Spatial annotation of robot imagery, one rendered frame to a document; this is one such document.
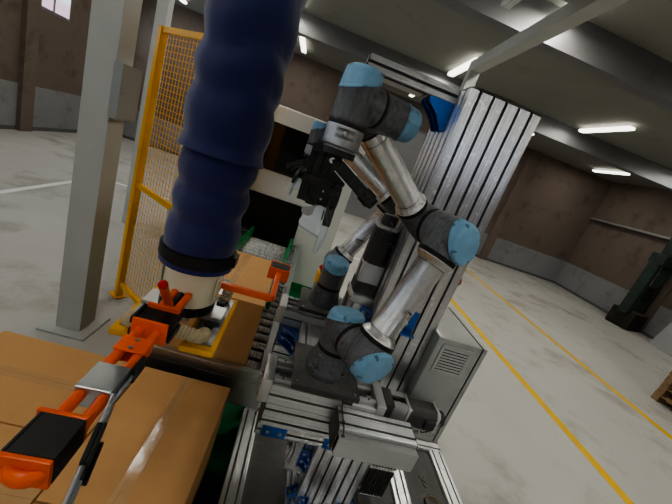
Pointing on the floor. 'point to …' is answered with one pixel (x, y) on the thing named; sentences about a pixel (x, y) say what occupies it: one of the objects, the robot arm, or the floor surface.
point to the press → (643, 292)
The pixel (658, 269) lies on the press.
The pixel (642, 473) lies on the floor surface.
